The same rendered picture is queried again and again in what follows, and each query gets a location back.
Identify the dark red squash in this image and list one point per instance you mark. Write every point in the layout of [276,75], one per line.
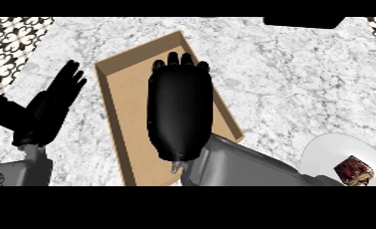
[354,170]

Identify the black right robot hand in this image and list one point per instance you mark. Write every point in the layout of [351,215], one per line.
[180,113]

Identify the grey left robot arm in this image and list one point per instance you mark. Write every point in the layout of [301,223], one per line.
[27,168]

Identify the white plate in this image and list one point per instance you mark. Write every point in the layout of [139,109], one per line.
[330,153]

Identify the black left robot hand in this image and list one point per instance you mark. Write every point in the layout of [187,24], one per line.
[46,110]

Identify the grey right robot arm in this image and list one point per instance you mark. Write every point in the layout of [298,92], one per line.
[245,166]

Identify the brown cardboard box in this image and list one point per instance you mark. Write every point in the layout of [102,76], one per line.
[127,107]

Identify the black appliance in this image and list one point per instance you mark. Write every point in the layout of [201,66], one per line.
[302,22]

